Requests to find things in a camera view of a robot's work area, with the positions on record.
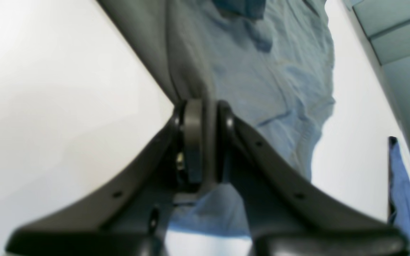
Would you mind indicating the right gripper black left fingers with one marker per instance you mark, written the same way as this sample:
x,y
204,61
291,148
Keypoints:
x,y
128,215

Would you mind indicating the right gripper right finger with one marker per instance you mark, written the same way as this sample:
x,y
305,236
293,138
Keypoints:
x,y
287,215

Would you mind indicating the grey T-shirt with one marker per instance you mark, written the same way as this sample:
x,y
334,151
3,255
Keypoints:
x,y
271,60

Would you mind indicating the blue cloth at edge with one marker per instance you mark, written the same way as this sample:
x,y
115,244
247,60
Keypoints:
x,y
399,189

